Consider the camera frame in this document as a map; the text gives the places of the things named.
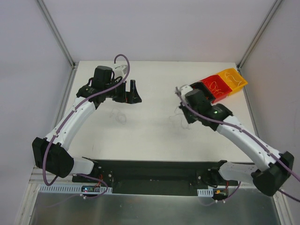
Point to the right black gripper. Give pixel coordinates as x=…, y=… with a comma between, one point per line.
x=187, y=115

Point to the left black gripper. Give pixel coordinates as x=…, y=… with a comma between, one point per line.
x=126, y=93

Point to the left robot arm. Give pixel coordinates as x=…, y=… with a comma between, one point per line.
x=51, y=152

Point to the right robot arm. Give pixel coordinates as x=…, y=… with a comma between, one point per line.
x=269, y=169

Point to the black plastic bin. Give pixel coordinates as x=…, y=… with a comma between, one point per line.
x=207, y=93

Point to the red plastic bin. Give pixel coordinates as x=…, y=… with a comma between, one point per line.
x=217, y=86

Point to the yellow plastic bin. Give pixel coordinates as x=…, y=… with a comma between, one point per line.
x=233, y=79

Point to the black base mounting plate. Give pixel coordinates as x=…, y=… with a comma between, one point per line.
x=156, y=177

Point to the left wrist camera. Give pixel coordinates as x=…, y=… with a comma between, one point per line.
x=120, y=69

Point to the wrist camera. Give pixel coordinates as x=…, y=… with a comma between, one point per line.
x=183, y=90
x=120, y=69

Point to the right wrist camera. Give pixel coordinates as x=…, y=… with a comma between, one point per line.
x=183, y=90

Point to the right white cable duct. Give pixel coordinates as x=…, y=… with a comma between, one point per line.
x=205, y=192

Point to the white cable duct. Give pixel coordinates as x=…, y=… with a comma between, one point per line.
x=205, y=192
x=75, y=189

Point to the left white cable duct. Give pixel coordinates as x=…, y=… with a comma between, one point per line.
x=75, y=189

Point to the left aluminium frame post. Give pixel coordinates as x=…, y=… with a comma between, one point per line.
x=55, y=32

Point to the aluminium frame post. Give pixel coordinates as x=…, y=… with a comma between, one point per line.
x=55, y=32
x=259, y=33

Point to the right aluminium frame post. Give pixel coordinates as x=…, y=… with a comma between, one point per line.
x=259, y=33

